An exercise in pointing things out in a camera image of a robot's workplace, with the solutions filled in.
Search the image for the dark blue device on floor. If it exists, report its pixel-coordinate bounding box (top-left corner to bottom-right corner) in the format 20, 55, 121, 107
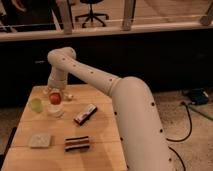
187, 89, 209, 105

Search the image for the striped folded cloth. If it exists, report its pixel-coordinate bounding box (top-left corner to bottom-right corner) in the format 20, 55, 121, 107
65, 136, 90, 152

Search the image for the black power cable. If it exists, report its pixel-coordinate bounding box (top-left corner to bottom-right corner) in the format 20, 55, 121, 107
166, 101, 193, 171

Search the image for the black red white box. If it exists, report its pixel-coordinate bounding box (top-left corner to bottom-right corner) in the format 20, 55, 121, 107
74, 104, 97, 125

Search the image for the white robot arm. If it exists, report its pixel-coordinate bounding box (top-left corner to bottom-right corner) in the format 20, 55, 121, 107
47, 47, 175, 171

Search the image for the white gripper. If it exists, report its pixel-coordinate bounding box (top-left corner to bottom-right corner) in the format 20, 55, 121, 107
47, 80, 66, 93

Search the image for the black office chair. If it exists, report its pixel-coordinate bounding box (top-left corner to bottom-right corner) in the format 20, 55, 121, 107
75, 0, 109, 28

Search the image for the white paper cup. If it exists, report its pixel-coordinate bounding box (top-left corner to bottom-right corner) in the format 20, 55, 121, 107
47, 104, 64, 117

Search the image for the small white crumpled object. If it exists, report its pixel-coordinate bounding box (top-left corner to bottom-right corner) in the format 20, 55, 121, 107
63, 93, 74, 101

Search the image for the red apple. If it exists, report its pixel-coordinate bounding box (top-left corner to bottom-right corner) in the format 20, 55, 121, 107
49, 93, 61, 105

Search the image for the white square dish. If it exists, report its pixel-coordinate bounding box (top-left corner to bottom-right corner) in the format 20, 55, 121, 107
28, 133, 52, 148

